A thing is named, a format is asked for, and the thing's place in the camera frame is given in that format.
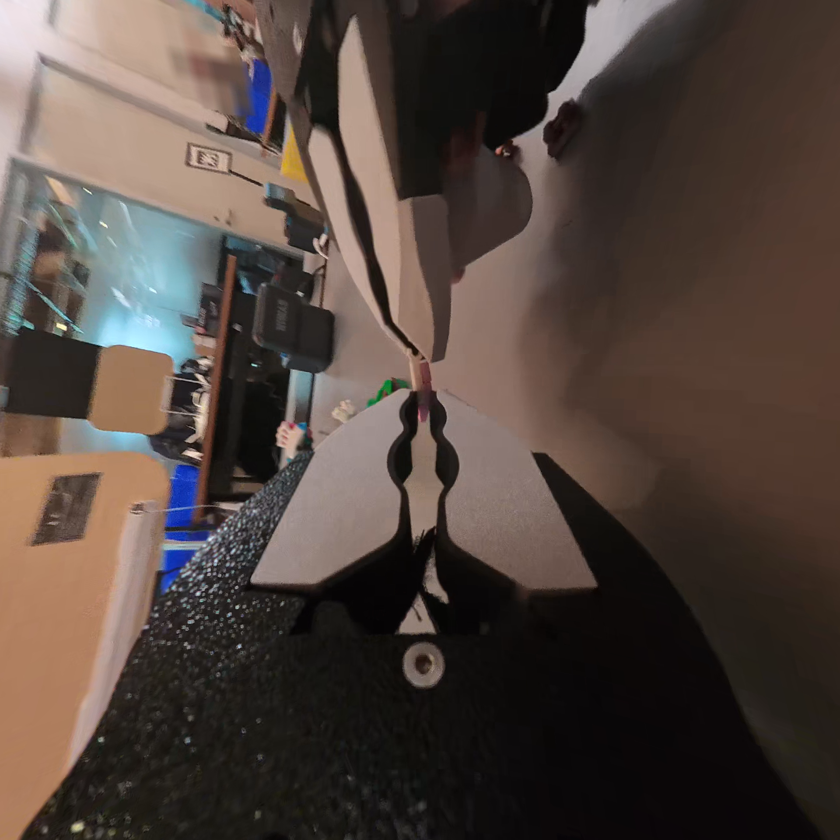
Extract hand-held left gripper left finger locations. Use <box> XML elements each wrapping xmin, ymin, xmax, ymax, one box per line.
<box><xmin>249</xmin><ymin>388</ymin><xmax>421</xmax><ymax>598</ymax></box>

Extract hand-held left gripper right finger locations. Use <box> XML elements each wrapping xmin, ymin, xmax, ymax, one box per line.
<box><xmin>420</xmin><ymin>388</ymin><xmax>598</xmax><ymax>595</ymax></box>

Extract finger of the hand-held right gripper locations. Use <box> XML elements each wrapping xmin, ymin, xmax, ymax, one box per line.
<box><xmin>307</xmin><ymin>125</ymin><xmax>424</xmax><ymax>361</ymax></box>
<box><xmin>336</xmin><ymin>14</ymin><xmax>454</xmax><ymax>364</ymax></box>

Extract pink tan lego piece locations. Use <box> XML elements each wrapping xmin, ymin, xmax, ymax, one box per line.
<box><xmin>407</xmin><ymin>354</ymin><xmax>437</xmax><ymax>424</ymax></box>

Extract dark red lego piece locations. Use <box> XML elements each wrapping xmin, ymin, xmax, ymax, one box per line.
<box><xmin>543</xmin><ymin>98</ymin><xmax>585</xmax><ymax>160</ymax></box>

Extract black charging dock with batteries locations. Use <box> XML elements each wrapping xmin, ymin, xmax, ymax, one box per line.
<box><xmin>264</xmin><ymin>182</ymin><xmax>328</xmax><ymax>256</ymax></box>

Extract blue storage bin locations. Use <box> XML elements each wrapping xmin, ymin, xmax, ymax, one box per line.
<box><xmin>246</xmin><ymin>59</ymin><xmax>273</xmax><ymax>129</ymax></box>
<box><xmin>164</xmin><ymin>462</ymin><xmax>211</xmax><ymax>572</ymax></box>

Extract black charger case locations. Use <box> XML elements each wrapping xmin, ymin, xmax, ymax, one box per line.
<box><xmin>252</xmin><ymin>282</ymin><xmax>336</xmax><ymax>374</ymax></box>

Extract wooden topped desk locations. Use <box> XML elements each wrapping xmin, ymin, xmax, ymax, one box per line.
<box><xmin>197</xmin><ymin>252</ymin><xmax>238</xmax><ymax>506</ymax></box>

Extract beige black board on stand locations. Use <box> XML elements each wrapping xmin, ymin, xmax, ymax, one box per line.
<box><xmin>0</xmin><ymin>328</ymin><xmax>175</xmax><ymax>435</ymax></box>

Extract large beige board with label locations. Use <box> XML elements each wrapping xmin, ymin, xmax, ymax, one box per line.
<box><xmin>0</xmin><ymin>451</ymin><xmax>173</xmax><ymax>840</ymax></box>

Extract wall marker sign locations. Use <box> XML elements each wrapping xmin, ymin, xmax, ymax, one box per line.
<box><xmin>185</xmin><ymin>142</ymin><xmax>234</xmax><ymax>175</ymax></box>

